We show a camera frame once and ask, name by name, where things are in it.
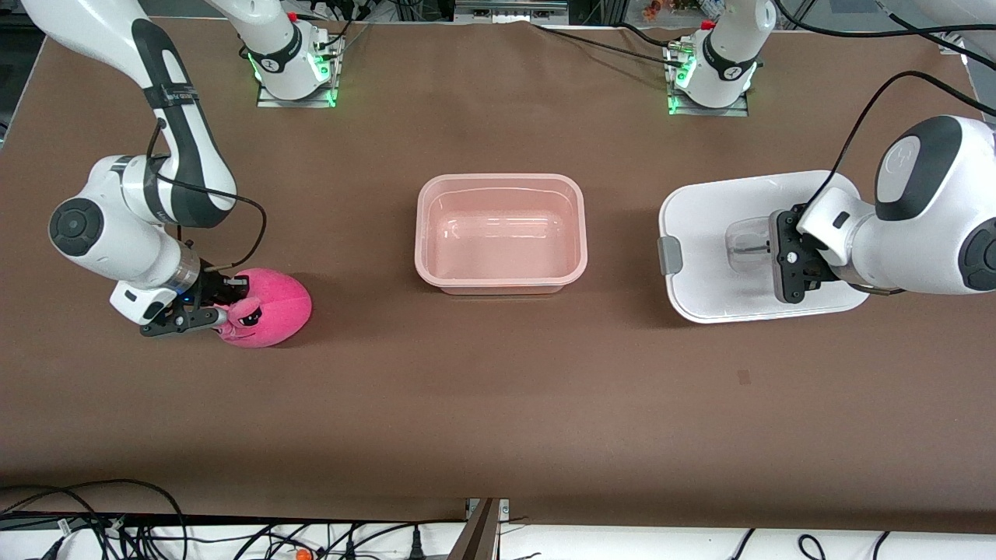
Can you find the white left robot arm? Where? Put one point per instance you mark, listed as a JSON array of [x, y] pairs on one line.
[[918, 233]]

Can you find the white corner bracket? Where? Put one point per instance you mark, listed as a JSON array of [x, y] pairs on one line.
[[951, 45]]

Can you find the brown table cover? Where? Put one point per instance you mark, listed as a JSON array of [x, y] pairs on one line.
[[498, 404]]

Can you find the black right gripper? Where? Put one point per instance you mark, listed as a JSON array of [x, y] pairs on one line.
[[212, 286]]

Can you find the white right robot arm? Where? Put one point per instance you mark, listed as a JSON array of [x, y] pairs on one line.
[[101, 225]]

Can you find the white box lid grey latches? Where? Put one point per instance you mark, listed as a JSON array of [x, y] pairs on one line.
[[708, 233]]

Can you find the translucent pink plastic box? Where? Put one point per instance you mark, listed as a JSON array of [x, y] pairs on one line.
[[498, 233]]

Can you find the orange figurine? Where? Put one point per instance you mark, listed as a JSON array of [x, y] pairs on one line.
[[652, 9]]

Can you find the aluminium frame post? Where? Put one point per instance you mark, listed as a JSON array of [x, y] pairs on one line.
[[476, 537]]

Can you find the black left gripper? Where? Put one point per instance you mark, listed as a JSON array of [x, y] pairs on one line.
[[818, 268]]

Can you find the pink plush toy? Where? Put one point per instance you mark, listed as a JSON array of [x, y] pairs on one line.
[[272, 311]]

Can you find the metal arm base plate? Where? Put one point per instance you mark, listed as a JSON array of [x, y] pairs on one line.
[[716, 112], [296, 103]]

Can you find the black power plug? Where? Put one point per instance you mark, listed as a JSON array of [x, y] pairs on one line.
[[417, 544]]

